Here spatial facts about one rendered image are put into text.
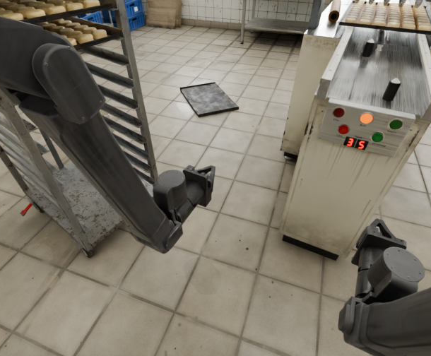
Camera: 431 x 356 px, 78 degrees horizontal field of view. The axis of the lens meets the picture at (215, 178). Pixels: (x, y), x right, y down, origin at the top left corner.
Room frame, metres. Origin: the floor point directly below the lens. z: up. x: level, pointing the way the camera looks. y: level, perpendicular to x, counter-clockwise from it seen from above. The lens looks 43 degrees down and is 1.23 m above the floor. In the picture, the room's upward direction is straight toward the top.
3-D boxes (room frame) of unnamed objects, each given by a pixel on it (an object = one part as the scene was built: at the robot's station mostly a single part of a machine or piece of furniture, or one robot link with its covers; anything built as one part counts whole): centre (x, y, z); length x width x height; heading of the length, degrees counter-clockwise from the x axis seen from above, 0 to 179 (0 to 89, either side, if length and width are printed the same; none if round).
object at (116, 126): (1.23, 0.59, 0.51); 0.64 x 0.03 x 0.03; 52
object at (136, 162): (1.23, 0.59, 0.33); 0.64 x 0.03 x 0.03; 52
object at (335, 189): (1.06, -0.63, 0.45); 0.70 x 0.34 x 0.90; 154
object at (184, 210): (0.40, 0.09, 0.77); 0.07 x 0.06 x 0.07; 153
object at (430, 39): (1.85, -1.25, 0.88); 1.28 x 0.01 x 0.07; 154
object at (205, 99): (2.49, 0.08, 0.01); 0.60 x 0.40 x 0.03; 22
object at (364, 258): (0.26, -0.30, 0.77); 0.07 x 0.07 x 0.10; 63
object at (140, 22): (5.14, 1.53, 0.10); 0.60 x 0.40 x 0.20; 158
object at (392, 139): (0.74, -0.47, 0.77); 0.24 x 0.04 x 0.14; 64
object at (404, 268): (0.18, -0.26, 0.81); 0.12 x 0.09 x 0.12; 155
